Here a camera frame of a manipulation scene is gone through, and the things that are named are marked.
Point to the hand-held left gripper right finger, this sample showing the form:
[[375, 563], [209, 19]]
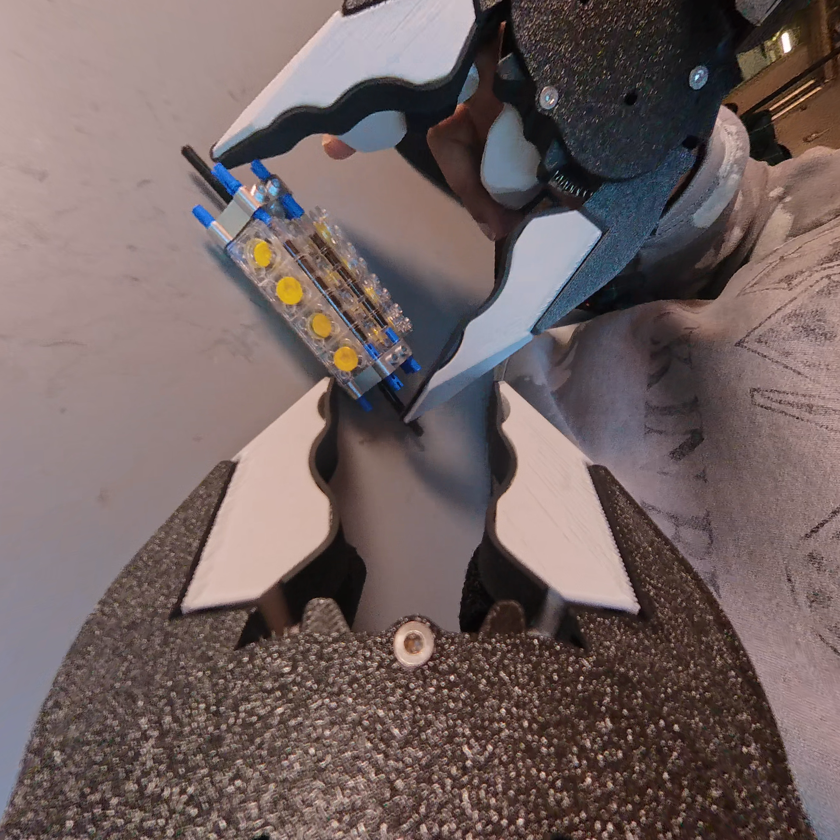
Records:
[[564, 531]]

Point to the clear toy brick engine model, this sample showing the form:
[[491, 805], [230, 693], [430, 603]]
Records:
[[308, 308]]

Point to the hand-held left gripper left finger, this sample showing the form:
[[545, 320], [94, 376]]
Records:
[[262, 525]]

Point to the person in grey hoodie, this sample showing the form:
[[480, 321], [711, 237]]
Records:
[[722, 426]]

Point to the grey desk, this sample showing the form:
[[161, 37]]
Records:
[[98, 295]]

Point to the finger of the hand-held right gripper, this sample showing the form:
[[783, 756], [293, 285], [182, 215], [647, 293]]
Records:
[[544, 269], [367, 52]]

